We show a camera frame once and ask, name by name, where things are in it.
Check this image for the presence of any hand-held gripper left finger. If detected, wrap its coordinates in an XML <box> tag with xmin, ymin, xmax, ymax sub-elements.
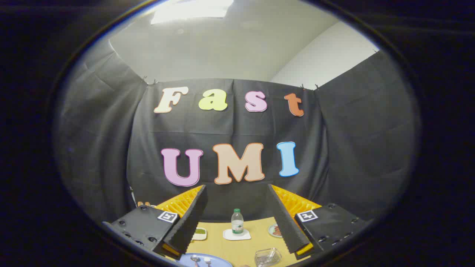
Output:
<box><xmin>102</xmin><ymin>185</ymin><xmax>208</xmax><ymax>260</ymax></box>

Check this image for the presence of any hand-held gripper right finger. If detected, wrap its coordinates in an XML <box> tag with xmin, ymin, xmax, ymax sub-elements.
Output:
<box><xmin>266</xmin><ymin>184</ymin><xmax>373</xmax><ymax>260</ymax></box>

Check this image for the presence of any white square coaster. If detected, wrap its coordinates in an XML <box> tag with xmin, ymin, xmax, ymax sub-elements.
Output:
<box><xmin>223</xmin><ymin>228</ymin><xmax>251</xmax><ymax>241</ymax></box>

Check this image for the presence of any clear water bottle green cap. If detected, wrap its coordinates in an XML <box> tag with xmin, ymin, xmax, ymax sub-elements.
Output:
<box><xmin>231</xmin><ymin>208</ymin><xmax>245</xmax><ymax>236</ymax></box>

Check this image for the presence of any blue round plate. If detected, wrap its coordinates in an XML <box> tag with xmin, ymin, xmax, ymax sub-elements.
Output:
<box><xmin>177</xmin><ymin>253</ymin><xmax>233</xmax><ymax>267</ymax></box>

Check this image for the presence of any ceiling light panel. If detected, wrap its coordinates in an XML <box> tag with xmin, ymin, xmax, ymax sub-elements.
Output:
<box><xmin>150</xmin><ymin>0</ymin><xmax>234</xmax><ymax>24</ymax></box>

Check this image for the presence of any metal wire cutlery basket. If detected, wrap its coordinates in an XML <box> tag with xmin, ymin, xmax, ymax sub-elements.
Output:
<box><xmin>255</xmin><ymin>248</ymin><xmax>282</xmax><ymax>267</ymax></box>

